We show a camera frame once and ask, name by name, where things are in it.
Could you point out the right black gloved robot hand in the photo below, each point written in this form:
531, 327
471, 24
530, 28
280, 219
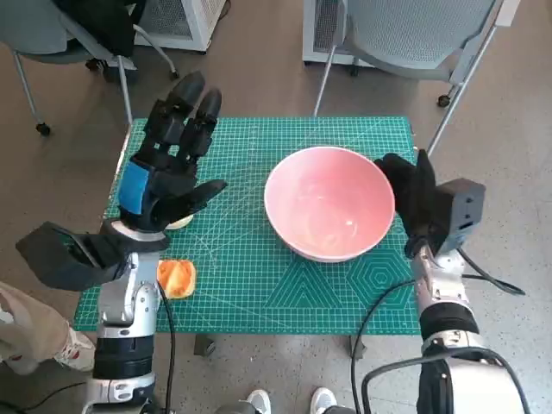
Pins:
416, 198

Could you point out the left bare black robot hand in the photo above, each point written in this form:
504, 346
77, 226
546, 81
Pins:
168, 181

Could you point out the round toy bread bun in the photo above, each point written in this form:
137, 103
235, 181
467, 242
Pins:
181, 222

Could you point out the pink bowl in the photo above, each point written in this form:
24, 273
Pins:
328, 202

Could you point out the square golden toy bread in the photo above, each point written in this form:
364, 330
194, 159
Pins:
179, 278

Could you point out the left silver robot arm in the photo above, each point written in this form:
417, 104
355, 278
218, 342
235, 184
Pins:
129, 293

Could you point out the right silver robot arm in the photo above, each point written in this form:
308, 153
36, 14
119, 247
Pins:
444, 293

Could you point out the green cutting mat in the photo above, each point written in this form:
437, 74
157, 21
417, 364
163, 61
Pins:
241, 276

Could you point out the white mesh cabinet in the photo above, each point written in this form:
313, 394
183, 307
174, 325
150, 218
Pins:
321, 30
190, 21

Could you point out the grey mesh chair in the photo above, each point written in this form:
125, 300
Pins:
409, 30

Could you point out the black jacket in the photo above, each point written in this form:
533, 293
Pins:
103, 21

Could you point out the person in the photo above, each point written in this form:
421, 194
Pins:
30, 319

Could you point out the grey chair with metal legs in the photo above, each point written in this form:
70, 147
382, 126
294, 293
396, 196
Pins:
30, 26

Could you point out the white shoe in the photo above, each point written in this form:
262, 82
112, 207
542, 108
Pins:
259, 401
322, 401

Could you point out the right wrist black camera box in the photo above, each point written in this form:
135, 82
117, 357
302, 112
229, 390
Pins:
466, 207

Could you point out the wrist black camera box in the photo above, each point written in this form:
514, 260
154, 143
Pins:
466, 207
56, 254

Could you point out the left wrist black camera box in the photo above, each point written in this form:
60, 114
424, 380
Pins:
56, 254

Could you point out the grey table leg bracket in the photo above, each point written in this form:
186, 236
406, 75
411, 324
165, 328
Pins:
203, 345
357, 347

